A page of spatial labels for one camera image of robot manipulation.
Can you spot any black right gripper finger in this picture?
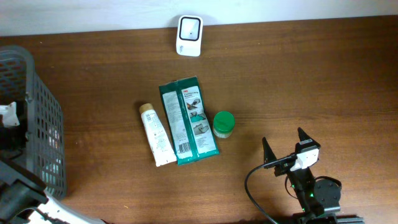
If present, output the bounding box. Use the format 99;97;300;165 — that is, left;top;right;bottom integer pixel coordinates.
297;128;321;149
262;137;277;169

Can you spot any green lid jar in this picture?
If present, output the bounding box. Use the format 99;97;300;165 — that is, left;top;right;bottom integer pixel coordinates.
213;111;235;138

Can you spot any green glove package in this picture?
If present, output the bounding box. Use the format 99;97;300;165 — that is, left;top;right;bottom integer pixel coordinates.
159;77;220;166

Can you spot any white cream tube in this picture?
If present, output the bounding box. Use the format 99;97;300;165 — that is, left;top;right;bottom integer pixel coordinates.
139;103;177;167

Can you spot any orange tissue pack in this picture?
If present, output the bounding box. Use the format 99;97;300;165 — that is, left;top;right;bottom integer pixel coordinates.
1;101;20;128

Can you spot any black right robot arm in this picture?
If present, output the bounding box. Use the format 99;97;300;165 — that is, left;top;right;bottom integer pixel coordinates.
262;128;364;224

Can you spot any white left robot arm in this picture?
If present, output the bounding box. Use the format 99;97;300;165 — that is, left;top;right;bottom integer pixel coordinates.
1;157;105;223

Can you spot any white barcode scanner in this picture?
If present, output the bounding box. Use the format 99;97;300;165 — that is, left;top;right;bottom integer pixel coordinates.
176;15;203;57

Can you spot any grey plastic basket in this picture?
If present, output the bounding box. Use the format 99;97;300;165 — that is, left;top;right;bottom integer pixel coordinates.
1;45;67;200

